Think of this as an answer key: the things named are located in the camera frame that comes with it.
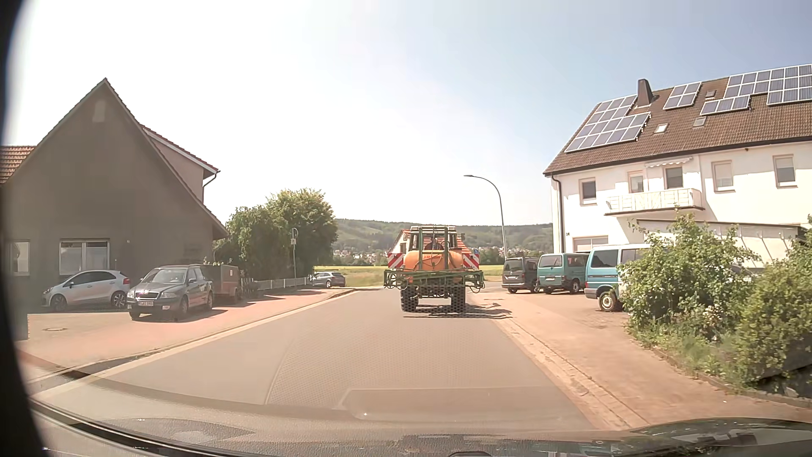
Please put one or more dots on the wooded hill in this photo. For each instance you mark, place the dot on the wooded hill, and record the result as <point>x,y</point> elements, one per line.
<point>380,233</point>

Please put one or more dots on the tractor with orange sprayer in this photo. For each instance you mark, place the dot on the tractor with orange sprayer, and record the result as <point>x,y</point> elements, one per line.
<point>434,270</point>

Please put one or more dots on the green field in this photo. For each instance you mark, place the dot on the green field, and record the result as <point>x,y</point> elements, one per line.
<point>361,274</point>

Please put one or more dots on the dark grey van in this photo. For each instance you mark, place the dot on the dark grey van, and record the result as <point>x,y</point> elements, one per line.
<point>519,273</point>

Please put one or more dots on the green leafy trees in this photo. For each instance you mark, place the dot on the green leafy trees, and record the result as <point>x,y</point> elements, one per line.
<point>279,232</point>

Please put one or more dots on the grey asphalt road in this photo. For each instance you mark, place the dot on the grey asphalt road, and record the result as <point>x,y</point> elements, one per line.
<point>355,355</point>

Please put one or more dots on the white railing fence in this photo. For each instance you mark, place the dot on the white railing fence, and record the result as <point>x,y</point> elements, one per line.
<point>279,284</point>

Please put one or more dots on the brown trailer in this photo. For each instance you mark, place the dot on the brown trailer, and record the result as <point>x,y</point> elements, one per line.
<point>222,279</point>

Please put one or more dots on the teal and white van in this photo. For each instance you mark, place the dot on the teal and white van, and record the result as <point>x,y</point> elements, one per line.
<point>606,273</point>

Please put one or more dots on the red paved forecourt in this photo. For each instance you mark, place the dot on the red paved forecourt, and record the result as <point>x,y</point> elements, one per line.
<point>602,355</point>

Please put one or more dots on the red paved pavement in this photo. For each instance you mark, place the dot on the red paved pavement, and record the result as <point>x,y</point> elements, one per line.
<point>190,327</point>

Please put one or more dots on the dark grey estate car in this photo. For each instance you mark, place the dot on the dark grey estate car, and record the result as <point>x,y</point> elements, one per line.
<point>171,290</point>

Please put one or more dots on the car's own bonnet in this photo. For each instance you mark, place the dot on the car's own bonnet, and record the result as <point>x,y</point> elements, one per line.
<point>571,441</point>

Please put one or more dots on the green bushes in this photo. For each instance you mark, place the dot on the green bushes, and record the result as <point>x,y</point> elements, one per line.
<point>698,285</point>

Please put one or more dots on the white house with solar panels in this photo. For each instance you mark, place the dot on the white house with solar panels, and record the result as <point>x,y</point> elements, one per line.
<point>698,165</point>

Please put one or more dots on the dark brown gabled house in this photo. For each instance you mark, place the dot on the dark brown gabled house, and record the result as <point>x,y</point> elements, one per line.
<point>101,203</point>

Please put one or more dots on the silver hatchback car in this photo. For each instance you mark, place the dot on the silver hatchback car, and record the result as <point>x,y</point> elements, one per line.
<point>87,289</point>

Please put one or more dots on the curved lamp post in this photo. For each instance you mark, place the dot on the curved lamp post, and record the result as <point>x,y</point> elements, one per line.
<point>501,216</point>

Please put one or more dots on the road sign on post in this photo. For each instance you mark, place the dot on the road sign on post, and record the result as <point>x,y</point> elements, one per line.
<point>294,247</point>

